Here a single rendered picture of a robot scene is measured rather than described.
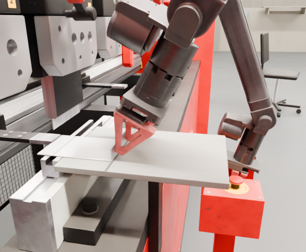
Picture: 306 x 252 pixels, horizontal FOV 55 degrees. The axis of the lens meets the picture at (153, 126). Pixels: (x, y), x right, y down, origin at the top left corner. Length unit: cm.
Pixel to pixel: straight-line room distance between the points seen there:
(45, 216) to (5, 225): 167
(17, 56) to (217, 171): 30
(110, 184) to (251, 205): 39
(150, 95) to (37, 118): 51
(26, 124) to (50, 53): 46
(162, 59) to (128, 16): 7
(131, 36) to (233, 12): 36
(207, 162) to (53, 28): 29
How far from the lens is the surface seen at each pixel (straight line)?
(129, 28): 42
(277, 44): 1270
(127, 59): 63
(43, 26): 41
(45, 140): 56
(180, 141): 54
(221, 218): 84
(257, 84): 79
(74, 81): 54
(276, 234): 200
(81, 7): 42
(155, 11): 42
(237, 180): 82
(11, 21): 34
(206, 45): 261
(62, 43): 43
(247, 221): 84
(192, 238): 185
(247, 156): 88
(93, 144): 53
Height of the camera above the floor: 121
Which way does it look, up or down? 20 degrees down
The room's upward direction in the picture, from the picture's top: straight up
